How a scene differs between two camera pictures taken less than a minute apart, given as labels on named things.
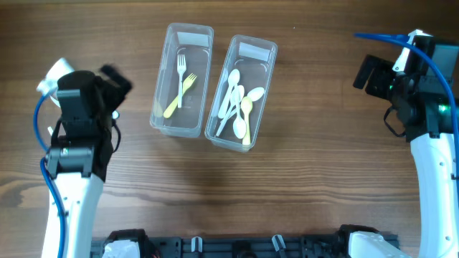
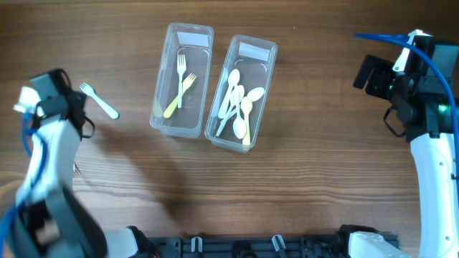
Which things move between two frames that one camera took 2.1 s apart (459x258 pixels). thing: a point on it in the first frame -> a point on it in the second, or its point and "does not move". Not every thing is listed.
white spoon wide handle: (233, 78) does not move
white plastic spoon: (239, 127) does not move
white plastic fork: (181, 69) does not move
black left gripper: (108, 84) -> (77, 106)
